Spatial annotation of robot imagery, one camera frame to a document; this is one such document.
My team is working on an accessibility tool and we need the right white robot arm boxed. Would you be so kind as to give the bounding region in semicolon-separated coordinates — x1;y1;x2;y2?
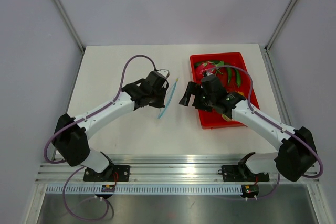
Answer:
179;74;318;182

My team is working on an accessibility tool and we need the pink dragon fruit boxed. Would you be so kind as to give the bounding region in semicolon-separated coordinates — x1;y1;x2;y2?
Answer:
194;61;224;80

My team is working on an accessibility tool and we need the right aluminium frame post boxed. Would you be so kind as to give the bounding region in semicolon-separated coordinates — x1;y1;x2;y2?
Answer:
265;0;299;52

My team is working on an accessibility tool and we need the left aluminium frame post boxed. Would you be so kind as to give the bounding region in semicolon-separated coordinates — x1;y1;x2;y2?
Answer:
51;0;86;55

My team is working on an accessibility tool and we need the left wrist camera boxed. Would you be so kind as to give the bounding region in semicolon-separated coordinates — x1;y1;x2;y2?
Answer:
157;69;170;79

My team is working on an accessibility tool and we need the green lettuce leaf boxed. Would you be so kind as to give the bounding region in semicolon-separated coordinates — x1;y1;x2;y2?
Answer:
222;114;233;122

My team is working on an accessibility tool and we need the red plastic tray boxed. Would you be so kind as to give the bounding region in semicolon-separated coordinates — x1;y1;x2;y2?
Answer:
190;52;250;129

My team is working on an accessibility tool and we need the green chili pepper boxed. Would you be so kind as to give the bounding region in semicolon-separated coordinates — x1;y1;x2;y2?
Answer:
235;69;242;88

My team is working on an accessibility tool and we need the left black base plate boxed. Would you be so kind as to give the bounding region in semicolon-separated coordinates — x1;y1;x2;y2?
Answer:
83;165;131;182

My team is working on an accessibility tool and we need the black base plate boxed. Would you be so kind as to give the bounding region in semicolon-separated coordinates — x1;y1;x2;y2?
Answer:
83;165;131;182
217;165;270;182

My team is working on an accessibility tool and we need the aluminium mounting rail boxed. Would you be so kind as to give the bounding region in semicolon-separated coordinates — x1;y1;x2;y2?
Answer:
35;154;321;185

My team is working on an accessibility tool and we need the long green cucumber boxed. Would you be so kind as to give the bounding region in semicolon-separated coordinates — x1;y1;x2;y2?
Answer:
216;64;233;84

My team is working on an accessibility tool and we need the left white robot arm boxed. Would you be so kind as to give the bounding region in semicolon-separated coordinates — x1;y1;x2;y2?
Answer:
52;69;169;181

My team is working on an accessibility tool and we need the clear zip top bag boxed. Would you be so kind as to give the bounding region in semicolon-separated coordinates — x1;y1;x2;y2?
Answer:
157;77;179;120

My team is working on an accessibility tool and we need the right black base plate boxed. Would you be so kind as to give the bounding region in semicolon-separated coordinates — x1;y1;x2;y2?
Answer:
217;165;270;182

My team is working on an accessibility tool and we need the white slotted cable duct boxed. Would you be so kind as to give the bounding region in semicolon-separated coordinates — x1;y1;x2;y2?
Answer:
46;184;243;195

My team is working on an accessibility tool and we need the aluminium frame post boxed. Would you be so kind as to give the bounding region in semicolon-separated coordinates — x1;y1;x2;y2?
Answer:
265;0;299;52
51;0;86;55

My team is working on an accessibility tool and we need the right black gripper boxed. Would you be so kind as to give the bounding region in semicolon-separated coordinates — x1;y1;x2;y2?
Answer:
180;81;216;112

